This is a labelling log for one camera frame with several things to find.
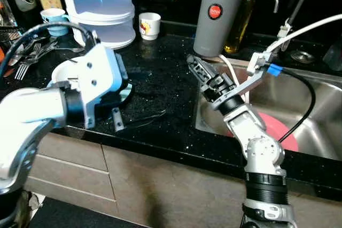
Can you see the yellow oil bottle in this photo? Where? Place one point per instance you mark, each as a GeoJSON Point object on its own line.
{"type": "Point", "coordinates": [240, 25]}

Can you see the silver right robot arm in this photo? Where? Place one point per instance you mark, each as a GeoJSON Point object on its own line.
{"type": "Point", "coordinates": [259, 153]}

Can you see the white stacked food container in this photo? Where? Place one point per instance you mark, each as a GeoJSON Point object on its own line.
{"type": "Point", "coordinates": [99, 9]}

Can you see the blue ceramic mug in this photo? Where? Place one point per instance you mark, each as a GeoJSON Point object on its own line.
{"type": "Point", "coordinates": [53, 21]}

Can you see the stainless steel sink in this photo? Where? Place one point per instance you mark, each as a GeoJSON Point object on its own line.
{"type": "Point", "coordinates": [315, 105]}

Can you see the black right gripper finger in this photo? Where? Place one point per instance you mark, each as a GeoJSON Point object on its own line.
{"type": "Point", "coordinates": [207, 73]}
{"type": "Point", "coordinates": [195, 68]}

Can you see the grey tumbler with red logo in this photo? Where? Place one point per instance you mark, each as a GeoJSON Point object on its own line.
{"type": "Point", "coordinates": [216, 20]}

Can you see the white printed cup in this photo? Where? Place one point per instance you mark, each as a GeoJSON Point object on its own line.
{"type": "Point", "coordinates": [149, 26]}

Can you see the teal plate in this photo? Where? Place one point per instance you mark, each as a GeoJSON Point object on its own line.
{"type": "Point", "coordinates": [128, 92]}

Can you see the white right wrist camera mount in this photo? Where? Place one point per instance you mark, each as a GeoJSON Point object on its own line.
{"type": "Point", "coordinates": [251, 81]}

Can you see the round metal hole cover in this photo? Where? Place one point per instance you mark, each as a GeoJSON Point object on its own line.
{"type": "Point", "coordinates": [303, 57]}

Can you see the pink plate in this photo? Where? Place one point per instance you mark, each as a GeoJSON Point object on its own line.
{"type": "Point", "coordinates": [278, 129]}

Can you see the brown cabinet front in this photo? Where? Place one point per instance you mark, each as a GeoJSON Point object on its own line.
{"type": "Point", "coordinates": [176, 185]}

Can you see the clear fruit container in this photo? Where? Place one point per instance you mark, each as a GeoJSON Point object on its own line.
{"type": "Point", "coordinates": [332, 57]}

